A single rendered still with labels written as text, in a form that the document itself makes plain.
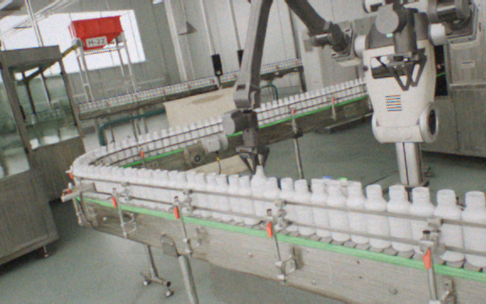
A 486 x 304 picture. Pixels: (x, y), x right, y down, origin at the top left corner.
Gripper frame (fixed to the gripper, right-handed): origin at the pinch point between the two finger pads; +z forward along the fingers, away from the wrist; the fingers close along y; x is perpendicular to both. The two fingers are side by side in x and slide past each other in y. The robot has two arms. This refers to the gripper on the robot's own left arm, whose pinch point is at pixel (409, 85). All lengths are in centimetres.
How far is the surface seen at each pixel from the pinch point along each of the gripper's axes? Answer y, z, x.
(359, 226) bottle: -17.1, 34.5, 11.2
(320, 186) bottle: -15.5, 24.1, 22.5
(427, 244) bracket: -26.0, 31.9, -10.0
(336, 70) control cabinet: 547, 27, 338
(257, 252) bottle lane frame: -20, 48, 49
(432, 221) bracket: -20.4, 28.9, -9.5
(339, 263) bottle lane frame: -20, 45, 17
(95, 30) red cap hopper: 292, -125, 661
